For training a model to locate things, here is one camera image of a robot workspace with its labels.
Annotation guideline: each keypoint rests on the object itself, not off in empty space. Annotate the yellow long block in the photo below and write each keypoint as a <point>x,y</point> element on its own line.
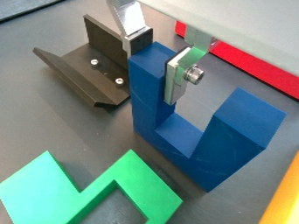
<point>283,208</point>

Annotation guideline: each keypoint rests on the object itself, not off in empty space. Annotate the black metal bracket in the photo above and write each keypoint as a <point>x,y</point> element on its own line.
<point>94,69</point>

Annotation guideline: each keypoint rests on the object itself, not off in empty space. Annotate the green zigzag block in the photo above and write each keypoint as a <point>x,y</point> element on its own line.
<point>40,196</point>

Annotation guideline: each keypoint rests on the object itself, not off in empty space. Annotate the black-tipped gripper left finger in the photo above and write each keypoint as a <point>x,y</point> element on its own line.
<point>135,33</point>

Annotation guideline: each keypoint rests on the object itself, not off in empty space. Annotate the blue U-shaped block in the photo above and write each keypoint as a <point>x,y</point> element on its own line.
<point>207,154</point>

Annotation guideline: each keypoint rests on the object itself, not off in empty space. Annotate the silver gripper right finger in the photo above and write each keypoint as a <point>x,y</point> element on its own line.
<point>182,69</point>

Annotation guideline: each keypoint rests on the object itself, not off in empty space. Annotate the red puzzle board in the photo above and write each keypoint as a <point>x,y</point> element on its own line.
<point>274,76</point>

